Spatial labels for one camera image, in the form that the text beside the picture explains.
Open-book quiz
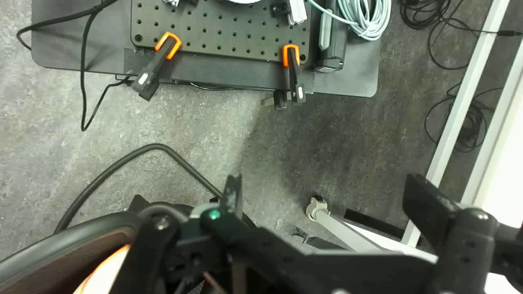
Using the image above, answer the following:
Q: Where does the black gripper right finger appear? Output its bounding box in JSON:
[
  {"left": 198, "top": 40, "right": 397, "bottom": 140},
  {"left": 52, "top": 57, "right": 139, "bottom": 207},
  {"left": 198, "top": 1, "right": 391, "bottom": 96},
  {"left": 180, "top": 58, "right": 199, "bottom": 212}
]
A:
[{"left": 404, "top": 173, "right": 498, "bottom": 294}]

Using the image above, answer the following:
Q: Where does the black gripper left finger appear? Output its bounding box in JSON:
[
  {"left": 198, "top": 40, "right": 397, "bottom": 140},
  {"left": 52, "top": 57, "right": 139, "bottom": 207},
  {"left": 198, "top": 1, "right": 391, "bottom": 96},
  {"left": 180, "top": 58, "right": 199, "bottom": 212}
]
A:
[{"left": 111, "top": 173, "right": 307, "bottom": 294}]

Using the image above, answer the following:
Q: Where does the white table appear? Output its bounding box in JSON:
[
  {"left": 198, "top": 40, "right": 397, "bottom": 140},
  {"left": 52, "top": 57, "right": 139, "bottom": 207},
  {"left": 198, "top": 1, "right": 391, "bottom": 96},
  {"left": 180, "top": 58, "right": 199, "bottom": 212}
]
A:
[{"left": 304, "top": 0, "right": 523, "bottom": 266}]

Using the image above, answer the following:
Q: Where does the thin black cable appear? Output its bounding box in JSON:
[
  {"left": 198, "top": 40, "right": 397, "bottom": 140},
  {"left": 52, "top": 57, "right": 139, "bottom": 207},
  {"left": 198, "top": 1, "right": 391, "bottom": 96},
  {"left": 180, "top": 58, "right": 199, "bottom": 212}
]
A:
[{"left": 15, "top": 0, "right": 132, "bottom": 132}]

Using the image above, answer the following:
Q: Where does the light blue coiled cable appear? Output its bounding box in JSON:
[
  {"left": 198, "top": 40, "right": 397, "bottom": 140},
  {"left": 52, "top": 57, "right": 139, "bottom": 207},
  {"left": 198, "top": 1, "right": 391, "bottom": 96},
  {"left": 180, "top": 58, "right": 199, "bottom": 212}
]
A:
[{"left": 309, "top": 0, "right": 392, "bottom": 42}]

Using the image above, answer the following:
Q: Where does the black power adapter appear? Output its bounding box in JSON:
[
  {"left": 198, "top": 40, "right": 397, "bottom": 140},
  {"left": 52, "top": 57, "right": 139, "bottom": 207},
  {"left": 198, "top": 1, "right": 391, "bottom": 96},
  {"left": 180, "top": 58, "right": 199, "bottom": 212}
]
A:
[{"left": 312, "top": 9, "right": 350, "bottom": 75}]

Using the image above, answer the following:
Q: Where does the black perforated breadboard plate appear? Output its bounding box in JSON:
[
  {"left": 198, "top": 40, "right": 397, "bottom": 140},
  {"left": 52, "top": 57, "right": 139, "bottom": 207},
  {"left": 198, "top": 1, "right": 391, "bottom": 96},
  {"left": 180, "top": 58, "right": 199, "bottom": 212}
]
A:
[{"left": 129, "top": 0, "right": 312, "bottom": 61}]

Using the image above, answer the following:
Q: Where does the grey pegboard base plate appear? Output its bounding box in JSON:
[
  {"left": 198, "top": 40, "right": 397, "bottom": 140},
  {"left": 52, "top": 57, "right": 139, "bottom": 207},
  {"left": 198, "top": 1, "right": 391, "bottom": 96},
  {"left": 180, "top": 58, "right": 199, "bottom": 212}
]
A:
[{"left": 29, "top": 0, "right": 382, "bottom": 99}]

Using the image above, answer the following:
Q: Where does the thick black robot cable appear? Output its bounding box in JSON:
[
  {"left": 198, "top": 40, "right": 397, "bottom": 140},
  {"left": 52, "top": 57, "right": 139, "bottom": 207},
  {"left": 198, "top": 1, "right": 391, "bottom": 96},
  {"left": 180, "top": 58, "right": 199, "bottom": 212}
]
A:
[{"left": 54, "top": 141, "right": 225, "bottom": 233}]

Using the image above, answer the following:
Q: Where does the black clamp with orange handle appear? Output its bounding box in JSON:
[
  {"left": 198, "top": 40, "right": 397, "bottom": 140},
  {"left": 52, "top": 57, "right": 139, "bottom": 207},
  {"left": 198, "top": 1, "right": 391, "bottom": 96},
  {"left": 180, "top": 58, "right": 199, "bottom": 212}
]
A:
[
  {"left": 129, "top": 29, "right": 185, "bottom": 102},
  {"left": 271, "top": 42, "right": 307, "bottom": 109}
]

